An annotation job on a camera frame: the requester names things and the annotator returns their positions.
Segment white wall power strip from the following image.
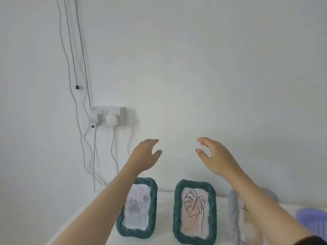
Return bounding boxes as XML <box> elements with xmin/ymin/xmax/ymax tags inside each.
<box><xmin>89</xmin><ymin>106</ymin><xmax>126</xmax><ymax>127</ymax></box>

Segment grey rope-pattern frame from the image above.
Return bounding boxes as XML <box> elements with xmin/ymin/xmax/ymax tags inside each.
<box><xmin>228</xmin><ymin>187</ymin><xmax>279</xmax><ymax>245</ymax></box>

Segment person's right hand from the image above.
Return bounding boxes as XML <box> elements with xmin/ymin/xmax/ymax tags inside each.
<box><xmin>195</xmin><ymin>137</ymin><xmax>245</xmax><ymax>180</ymax></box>

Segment dark green rope-pattern frame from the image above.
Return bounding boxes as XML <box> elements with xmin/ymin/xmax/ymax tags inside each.
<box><xmin>173</xmin><ymin>179</ymin><xmax>217</xmax><ymax>245</ymax></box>
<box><xmin>115</xmin><ymin>177</ymin><xmax>158</xmax><ymax>240</ymax></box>

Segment purple plastic basket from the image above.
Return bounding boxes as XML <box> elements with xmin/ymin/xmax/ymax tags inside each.
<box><xmin>295</xmin><ymin>208</ymin><xmax>327</xmax><ymax>235</ymax></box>

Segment grey wavy cable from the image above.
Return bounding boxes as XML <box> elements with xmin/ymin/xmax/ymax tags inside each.
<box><xmin>55</xmin><ymin>0</ymin><xmax>107</xmax><ymax>185</ymax></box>

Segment white plug adapter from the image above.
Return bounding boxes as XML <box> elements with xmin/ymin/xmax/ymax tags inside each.
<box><xmin>106</xmin><ymin>113</ymin><xmax>121</xmax><ymax>127</ymax></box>

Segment person's right forearm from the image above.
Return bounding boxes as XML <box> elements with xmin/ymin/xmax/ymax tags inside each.
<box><xmin>224</xmin><ymin>168</ymin><xmax>316</xmax><ymax>245</ymax></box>

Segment thin black clip-end cable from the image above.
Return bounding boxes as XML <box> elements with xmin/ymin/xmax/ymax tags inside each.
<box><xmin>63</xmin><ymin>0</ymin><xmax>80</xmax><ymax>89</ymax></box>

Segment person's left forearm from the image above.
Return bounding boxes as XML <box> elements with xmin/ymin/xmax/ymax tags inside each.
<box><xmin>51</xmin><ymin>163</ymin><xmax>143</xmax><ymax>245</ymax></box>

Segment person's left hand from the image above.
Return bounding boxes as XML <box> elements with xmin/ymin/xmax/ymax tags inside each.
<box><xmin>127</xmin><ymin>139</ymin><xmax>163</xmax><ymax>177</ymax></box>

